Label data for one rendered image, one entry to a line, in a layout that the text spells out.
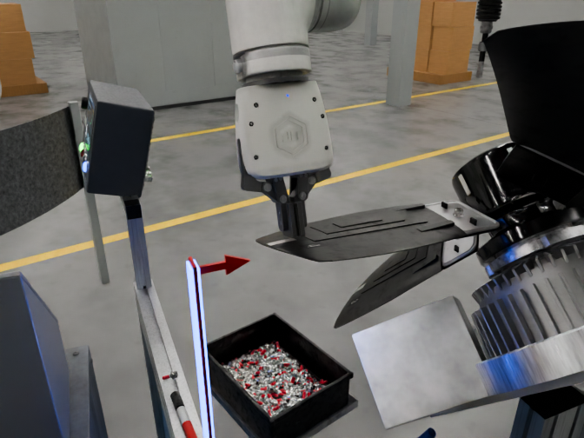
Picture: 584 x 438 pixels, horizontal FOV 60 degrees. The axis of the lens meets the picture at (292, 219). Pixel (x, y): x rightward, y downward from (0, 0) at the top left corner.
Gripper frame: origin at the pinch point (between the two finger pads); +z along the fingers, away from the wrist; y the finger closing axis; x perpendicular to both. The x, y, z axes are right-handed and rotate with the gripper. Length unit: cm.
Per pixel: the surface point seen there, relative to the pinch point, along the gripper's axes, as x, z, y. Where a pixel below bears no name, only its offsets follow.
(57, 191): 197, 1, -35
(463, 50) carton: 631, -115, 576
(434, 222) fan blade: -3.1, 3.2, 17.4
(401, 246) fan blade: -7.8, 3.8, 9.2
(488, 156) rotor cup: -1.4, -3.5, 27.9
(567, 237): -10.8, 6.5, 30.3
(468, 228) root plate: -4.7, 4.5, 21.1
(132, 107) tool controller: 52, -19, -11
